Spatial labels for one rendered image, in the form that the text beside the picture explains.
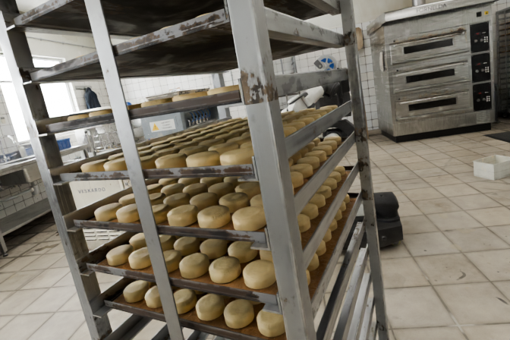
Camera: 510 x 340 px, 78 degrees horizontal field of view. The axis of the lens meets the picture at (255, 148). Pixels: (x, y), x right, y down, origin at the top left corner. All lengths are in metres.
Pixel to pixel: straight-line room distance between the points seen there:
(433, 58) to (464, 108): 0.91
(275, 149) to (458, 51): 5.44
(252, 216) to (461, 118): 5.55
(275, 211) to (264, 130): 0.10
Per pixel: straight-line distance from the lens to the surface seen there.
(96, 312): 0.77
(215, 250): 0.59
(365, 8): 6.53
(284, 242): 0.39
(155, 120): 2.36
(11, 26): 0.68
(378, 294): 1.16
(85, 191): 2.95
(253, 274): 0.49
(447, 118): 5.81
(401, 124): 5.58
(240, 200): 0.52
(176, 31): 0.42
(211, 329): 0.59
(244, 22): 0.36
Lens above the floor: 1.23
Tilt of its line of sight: 10 degrees down
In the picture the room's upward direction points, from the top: 10 degrees counter-clockwise
